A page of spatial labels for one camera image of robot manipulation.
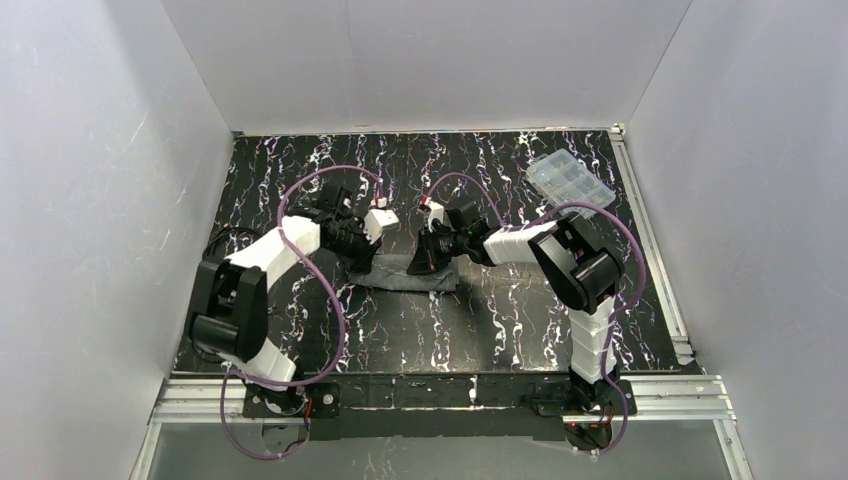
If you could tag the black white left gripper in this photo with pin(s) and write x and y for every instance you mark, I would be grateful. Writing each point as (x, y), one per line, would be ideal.
(361, 246)

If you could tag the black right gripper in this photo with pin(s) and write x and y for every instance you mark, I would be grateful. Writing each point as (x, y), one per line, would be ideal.
(431, 244)

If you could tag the grey fabric napkin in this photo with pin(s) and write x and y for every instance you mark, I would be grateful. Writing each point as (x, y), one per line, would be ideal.
(389, 272)

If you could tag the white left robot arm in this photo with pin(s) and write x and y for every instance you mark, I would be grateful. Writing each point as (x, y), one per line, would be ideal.
(228, 314)

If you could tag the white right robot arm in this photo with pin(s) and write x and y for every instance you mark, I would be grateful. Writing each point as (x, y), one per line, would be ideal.
(580, 268)

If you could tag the clear plastic screw box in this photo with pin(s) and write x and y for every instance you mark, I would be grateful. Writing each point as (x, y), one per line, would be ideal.
(559, 178)

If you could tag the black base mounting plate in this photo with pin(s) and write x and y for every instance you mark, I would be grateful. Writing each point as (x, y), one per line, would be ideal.
(591, 430)

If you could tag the aluminium front frame rail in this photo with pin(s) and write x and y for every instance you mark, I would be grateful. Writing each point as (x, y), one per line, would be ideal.
(649, 397)

